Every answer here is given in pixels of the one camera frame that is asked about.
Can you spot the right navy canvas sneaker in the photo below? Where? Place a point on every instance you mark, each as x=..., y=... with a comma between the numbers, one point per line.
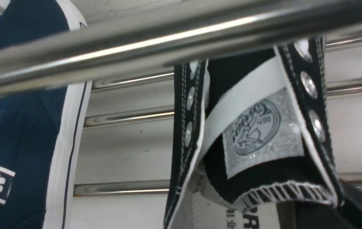
x=40, y=131

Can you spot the stainless steel shoe rack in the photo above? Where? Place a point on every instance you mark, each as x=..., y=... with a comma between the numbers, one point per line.
x=176, y=34

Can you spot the black canvas sneaker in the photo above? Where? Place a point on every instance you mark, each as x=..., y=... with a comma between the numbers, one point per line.
x=250, y=132

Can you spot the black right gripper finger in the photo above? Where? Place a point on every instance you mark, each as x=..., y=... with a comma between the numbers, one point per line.
x=307, y=215

